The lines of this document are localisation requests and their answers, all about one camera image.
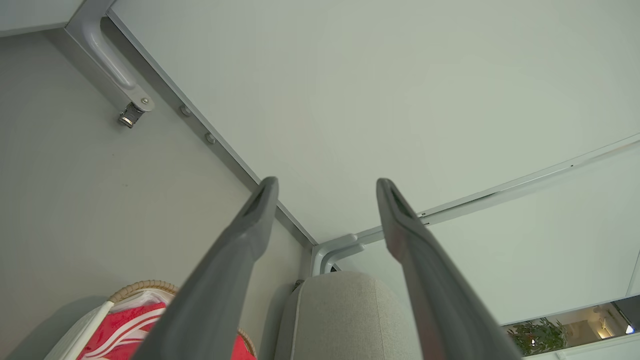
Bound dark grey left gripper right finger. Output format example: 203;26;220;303
376;178;523;360

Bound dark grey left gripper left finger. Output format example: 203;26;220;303
131;176;279;360

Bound red santa hat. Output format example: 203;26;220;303
77;300;257;360

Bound wicker laundry basket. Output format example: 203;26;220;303
107;280;258;360

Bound green potted plant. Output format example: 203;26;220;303
506;317;569;357

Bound small black caster wheel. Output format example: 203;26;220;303
118;102;146;129

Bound grey partition corner post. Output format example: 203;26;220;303
310;232;383;278

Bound grey partition bottom rail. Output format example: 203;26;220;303
350;132;640;246
106;9;320;247

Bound grey partition foot bracket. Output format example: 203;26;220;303
65;0;156;113

